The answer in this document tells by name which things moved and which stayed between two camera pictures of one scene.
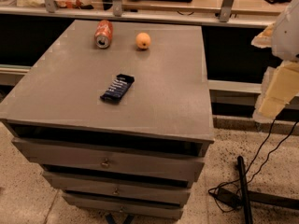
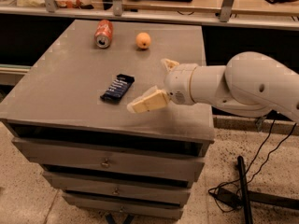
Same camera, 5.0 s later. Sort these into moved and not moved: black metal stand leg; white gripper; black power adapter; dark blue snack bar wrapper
Moved: white gripper
Not moved: black metal stand leg; black power adapter; dark blue snack bar wrapper
